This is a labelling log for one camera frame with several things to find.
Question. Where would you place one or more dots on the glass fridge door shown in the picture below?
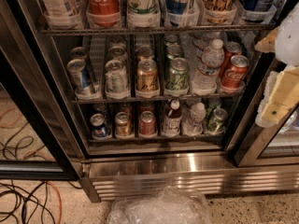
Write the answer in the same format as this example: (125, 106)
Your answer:
(253, 143)
(33, 73)

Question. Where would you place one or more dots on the green soda can rear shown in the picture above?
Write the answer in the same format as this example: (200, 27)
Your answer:
(171, 39)

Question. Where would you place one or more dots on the red cola can rear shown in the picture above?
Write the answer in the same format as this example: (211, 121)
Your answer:
(230, 49)

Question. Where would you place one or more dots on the small water bottle bottom shelf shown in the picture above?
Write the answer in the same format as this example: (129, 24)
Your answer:
(192, 125)

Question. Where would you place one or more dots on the red cola can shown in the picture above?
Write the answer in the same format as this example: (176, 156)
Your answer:
(230, 49)
(235, 71)

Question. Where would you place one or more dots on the clear water bottle middle shelf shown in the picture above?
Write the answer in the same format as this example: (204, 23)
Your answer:
(209, 65)

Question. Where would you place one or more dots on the gold soda can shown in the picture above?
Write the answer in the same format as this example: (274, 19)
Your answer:
(144, 52)
(147, 75)

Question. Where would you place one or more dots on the green can bottom shelf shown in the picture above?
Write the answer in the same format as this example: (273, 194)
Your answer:
(216, 121)

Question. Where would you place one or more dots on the blue can bottom shelf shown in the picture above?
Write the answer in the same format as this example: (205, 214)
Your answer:
(99, 126)

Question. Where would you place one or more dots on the middle wire shelf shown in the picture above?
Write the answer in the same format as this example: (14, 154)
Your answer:
(157, 98)

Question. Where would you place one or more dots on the white silver can rear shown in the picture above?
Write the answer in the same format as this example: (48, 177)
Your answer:
(117, 41)

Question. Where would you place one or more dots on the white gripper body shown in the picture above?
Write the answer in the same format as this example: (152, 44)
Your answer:
(288, 44)

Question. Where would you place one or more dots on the red can bottom shelf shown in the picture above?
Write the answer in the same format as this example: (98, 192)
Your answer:
(147, 123)

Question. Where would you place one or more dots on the stainless fridge base grille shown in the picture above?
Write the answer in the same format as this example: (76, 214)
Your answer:
(142, 176)

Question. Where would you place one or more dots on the white label bottle top shelf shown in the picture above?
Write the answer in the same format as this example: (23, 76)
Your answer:
(59, 2)

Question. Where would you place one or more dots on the left glass fridge door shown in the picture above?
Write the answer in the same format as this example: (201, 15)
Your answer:
(33, 73)

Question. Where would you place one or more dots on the blue silver can rear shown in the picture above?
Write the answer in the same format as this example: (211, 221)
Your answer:
(80, 53)

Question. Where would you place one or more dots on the green soda can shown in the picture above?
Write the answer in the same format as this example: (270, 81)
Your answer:
(171, 39)
(172, 52)
(177, 75)

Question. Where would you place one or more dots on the green soda can front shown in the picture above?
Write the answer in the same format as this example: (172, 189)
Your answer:
(177, 75)

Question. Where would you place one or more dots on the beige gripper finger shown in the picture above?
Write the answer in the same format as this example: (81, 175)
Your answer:
(285, 92)
(267, 44)

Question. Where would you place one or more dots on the red cola bottle top shelf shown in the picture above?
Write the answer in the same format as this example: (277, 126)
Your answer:
(104, 11)

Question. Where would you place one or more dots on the right glass fridge door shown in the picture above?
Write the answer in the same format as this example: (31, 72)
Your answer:
(253, 143)

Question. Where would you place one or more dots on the dark juice bottle white cap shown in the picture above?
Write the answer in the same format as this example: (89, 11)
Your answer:
(172, 118)

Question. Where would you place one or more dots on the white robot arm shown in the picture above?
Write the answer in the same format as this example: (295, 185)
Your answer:
(281, 91)

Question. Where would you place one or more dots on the top wire shelf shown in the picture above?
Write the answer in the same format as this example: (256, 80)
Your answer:
(160, 30)

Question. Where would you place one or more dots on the gold soda can rear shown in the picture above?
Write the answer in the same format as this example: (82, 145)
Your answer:
(144, 52)

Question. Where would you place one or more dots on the white silver can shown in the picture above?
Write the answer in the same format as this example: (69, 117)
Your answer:
(117, 41)
(118, 53)
(116, 76)

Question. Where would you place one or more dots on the gold can bottom shelf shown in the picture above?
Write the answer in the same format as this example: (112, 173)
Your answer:
(123, 124)

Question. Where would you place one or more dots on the clear plastic bag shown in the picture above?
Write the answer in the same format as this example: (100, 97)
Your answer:
(169, 206)

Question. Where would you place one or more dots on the gold soda can front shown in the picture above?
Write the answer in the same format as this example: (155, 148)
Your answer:
(147, 75)

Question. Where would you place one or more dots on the blue silver can front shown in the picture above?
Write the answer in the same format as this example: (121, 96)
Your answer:
(81, 77)

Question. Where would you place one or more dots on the wire shelf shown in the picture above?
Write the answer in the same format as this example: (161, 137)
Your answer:
(160, 30)
(157, 98)

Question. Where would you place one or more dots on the white silver can front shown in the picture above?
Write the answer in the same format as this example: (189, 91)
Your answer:
(116, 76)

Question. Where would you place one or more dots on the red cola can front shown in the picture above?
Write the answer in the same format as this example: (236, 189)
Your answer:
(235, 71)

